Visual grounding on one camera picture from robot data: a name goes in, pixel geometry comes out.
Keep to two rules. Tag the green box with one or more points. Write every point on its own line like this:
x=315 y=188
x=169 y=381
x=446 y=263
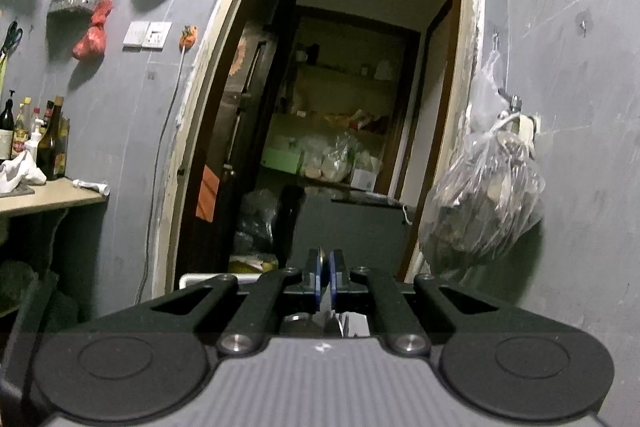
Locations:
x=282 y=159

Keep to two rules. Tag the brown glass bottle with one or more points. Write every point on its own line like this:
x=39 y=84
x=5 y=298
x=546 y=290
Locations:
x=51 y=147

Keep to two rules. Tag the white perforated utensil basket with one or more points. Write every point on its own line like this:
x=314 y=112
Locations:
x=200 y=280

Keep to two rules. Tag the sunflower door sticker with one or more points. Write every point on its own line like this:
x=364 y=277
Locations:
x=241 y=57

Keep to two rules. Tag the wooden shelf unit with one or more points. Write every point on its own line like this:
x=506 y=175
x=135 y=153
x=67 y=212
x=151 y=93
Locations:
x=405 y=107

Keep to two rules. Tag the white tube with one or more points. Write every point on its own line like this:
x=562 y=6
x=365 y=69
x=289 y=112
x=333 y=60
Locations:
x=90 y=186

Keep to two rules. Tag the dark cloth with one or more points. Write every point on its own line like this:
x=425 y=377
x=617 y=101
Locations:
x=25 y=282

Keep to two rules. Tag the colourful snack packets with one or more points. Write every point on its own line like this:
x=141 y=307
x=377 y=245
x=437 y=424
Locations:
x=357 y=118

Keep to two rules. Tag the white pump bottle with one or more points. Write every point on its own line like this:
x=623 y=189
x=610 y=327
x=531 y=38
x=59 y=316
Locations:
x=34 y=139

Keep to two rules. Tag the orange wall hook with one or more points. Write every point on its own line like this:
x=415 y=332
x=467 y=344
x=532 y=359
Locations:
x=187 y=38

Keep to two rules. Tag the small white box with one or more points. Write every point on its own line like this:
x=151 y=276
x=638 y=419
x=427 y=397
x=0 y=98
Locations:
x=363 y=178

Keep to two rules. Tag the clear plastic bag dark contents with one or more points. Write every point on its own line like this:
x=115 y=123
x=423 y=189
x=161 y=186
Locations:
x=480 y=197

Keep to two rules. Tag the white crumpled object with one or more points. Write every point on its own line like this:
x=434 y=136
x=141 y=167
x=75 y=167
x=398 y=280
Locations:
x=385 y=68

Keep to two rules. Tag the clear bags of food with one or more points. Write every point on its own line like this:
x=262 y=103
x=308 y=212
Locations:
x=330 y=159

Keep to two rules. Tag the wall water tap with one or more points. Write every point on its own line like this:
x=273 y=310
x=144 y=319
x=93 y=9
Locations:
x=525 y=127

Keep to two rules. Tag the white crumpled cloth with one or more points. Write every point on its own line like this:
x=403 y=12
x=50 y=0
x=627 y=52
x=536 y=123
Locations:
x=20 y=172

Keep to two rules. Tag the black garbage bag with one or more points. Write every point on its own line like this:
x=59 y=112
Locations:
x=257 y=222

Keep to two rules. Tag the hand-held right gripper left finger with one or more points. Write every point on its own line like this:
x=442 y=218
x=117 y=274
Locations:
x=314 y=279

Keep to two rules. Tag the cream wooden door frame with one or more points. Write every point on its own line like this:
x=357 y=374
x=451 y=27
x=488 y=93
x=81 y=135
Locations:
x=472 y=57

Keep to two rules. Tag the wooden counter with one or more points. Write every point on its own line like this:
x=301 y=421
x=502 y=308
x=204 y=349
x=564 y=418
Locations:
x=50 y=200

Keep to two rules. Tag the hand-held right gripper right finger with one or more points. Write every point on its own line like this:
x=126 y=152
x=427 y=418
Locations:
x=338 y=279

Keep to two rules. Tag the yellow bottle red label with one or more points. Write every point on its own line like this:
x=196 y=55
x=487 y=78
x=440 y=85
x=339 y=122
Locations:
x=21 y=129

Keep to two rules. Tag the red plastic bag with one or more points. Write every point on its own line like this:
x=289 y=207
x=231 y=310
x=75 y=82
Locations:
x=92 y=34

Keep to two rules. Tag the orange door sticker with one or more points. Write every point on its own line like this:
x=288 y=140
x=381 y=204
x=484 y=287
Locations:
x=206 y=194

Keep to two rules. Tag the metal fork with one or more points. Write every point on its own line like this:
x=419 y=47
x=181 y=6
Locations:
x=346 y=324

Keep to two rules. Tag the yellow bag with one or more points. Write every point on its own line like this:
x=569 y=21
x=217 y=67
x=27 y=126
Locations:
x=252 y=264

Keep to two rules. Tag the dark wooden door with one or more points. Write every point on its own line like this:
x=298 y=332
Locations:
x=260 y=107

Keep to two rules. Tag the grey cabinet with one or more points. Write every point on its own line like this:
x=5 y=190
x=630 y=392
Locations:
x=350 y=232

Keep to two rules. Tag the grey wall rack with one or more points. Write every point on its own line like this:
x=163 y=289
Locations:
x=75 y=4

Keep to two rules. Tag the metal wall hook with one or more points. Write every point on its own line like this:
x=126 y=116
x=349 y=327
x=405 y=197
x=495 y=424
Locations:
x=582 y=26
x=495 y=38

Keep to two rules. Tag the dark wine bottle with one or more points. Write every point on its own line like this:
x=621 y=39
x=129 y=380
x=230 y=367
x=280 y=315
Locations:
x=6 y=127

